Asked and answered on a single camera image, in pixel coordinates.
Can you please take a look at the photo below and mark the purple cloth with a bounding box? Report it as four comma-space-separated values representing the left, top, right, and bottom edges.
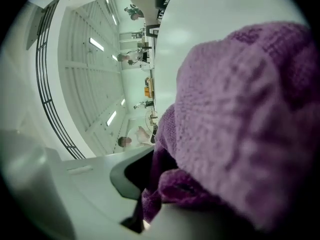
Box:
141, 21, 320, 235

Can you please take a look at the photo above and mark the row of ceiling strip lights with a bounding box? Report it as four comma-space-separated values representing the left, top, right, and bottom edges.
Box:
88, 0, 126, 127

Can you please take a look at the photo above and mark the orange sofa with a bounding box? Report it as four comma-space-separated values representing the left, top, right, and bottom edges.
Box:
143, 76, 155, 99

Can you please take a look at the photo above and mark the black metal grille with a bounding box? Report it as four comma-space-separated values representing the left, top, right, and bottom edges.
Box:
34, 0, 87, 160

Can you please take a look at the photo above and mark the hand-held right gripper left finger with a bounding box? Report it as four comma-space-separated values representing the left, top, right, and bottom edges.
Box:
44, 145, 156, 240

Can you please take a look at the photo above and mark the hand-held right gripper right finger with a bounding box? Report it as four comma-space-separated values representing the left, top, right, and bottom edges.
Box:
146, 203, 262, 240

